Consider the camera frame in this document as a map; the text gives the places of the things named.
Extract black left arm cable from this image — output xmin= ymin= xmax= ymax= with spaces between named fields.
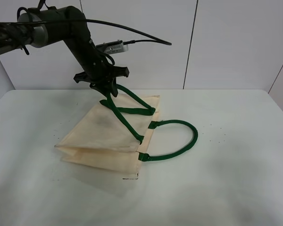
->
xmin=0 ymin=0 xmax=172 ymax=56

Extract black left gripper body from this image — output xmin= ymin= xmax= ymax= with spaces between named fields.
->
xmin=74 ymin=55 xmax=129 ymax=86

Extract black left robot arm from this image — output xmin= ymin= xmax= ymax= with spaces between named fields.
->
xmin=0 ymin=6 xmax=129 ymax=97

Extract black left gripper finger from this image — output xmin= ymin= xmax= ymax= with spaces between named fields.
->
xmin=109 ymin=79 xmax=118 ymax=97
xmin=90 ymin=83 xmax=112 ymax=97

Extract white linen bag green handles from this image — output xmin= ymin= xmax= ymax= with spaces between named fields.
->
xmin=55 ymin=85 xmax=198 ymax=178

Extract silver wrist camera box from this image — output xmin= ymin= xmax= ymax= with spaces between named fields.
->
xmin=96 ymin=40 xmax=128 ymax=55

